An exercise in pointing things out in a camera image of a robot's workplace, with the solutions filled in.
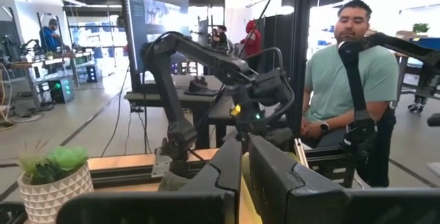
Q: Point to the dark grey baseball cap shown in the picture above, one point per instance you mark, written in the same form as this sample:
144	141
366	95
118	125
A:
172	182

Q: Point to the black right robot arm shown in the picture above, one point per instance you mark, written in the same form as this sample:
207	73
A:
165	79

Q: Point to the black desk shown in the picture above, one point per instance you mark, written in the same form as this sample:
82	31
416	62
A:
172	97

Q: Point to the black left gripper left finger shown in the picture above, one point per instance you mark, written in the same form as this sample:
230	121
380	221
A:
206	207

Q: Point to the black background robot arm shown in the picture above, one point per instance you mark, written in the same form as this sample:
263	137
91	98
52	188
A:
354	79

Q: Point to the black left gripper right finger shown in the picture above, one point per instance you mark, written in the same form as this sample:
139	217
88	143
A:
292	200

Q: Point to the succulent in white patterned pot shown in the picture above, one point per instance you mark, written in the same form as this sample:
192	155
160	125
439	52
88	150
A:
55	200

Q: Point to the yellow plastic bin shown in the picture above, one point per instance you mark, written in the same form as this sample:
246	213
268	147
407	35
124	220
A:
248	196

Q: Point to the person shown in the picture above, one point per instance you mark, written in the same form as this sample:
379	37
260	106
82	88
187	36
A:
220	38
49	38
252	42
343	79

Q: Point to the computer tower with green light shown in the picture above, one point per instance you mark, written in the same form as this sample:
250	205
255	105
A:
63	90

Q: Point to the large computer monitor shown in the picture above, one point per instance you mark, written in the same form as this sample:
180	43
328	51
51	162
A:
154	28

